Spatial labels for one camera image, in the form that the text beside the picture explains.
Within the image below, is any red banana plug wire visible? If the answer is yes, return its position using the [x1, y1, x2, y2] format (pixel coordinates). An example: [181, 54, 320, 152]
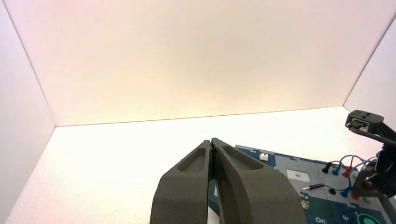
[341, 156, 372, 202]

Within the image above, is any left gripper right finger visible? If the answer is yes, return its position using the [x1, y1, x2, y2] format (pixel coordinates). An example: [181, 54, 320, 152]
[212, 138, 307, 224]

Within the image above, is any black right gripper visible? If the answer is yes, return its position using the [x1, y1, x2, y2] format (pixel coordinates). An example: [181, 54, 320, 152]
[353, 145, 396, 198]

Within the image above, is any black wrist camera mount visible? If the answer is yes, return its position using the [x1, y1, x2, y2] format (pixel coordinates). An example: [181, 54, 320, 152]
[345, 110, 396, 147]

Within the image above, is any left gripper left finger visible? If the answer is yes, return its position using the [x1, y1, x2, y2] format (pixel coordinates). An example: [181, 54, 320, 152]
[150, 140, 213, 224]

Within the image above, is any white display screen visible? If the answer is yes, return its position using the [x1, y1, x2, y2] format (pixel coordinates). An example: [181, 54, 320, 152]
[286, 169, 311, 183]

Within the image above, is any black banana plug wire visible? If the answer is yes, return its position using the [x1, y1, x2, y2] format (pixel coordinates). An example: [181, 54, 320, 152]
[301, 161, 352, 192]

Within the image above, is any grey and teal task box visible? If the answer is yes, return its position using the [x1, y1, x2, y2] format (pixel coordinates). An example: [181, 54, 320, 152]
[208, 144, 396, 224]

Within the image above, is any black green rotary knob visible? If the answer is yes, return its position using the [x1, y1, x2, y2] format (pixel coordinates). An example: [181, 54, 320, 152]
[355, 211, 382, 224]

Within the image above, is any blue banana plug wire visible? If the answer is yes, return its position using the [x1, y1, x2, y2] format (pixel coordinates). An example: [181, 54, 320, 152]
[332, 154, 376, 198]

